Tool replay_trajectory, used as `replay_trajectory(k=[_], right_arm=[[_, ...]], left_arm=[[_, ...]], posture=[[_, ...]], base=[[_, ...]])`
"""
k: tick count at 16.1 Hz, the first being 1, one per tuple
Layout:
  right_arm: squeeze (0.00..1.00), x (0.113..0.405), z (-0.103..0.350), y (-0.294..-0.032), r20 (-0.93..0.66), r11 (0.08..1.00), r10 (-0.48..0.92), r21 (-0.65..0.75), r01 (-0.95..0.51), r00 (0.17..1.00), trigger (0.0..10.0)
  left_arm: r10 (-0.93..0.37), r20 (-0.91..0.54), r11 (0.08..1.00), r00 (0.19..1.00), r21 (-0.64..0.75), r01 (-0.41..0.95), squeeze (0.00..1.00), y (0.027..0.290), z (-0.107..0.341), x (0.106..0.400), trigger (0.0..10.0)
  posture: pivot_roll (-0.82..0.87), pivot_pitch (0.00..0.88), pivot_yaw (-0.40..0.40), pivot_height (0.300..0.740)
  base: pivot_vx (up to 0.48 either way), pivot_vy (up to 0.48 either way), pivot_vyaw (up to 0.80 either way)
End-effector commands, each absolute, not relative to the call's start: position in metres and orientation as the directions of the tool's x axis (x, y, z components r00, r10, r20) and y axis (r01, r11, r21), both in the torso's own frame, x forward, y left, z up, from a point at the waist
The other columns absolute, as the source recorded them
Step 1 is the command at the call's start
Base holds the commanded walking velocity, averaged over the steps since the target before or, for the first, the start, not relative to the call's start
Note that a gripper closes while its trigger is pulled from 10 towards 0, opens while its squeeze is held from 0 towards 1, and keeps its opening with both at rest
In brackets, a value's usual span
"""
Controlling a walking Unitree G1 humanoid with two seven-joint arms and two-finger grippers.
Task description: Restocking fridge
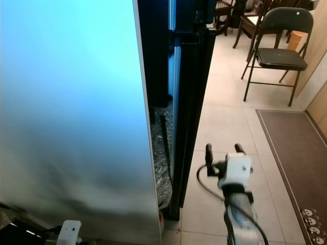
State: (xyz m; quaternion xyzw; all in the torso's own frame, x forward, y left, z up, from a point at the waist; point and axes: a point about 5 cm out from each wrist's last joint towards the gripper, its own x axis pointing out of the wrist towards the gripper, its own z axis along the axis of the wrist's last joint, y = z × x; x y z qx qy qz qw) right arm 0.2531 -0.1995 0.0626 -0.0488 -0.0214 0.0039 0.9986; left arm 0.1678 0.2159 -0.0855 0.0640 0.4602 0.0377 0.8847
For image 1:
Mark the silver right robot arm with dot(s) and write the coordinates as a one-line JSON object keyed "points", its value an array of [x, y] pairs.
{"points": [[240, 224]]}

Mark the white fridge door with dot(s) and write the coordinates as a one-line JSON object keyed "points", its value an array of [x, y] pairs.
{"points": [[71, 102]]}

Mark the brown floor mat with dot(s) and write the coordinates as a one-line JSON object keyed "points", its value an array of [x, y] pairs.
{"points": [[296, 153]]}

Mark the black folding chair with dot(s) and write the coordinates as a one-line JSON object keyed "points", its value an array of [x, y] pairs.
{"points": [[281, 57]]}

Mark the brown cardboard box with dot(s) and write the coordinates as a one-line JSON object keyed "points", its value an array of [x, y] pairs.
{"points": [[296, 41]]}

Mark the dark wooden chair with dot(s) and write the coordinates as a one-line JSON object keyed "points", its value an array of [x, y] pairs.
{"points": [[248, 23]]}

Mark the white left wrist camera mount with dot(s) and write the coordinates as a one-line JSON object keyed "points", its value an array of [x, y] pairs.
{"points": [[69, 232]]}

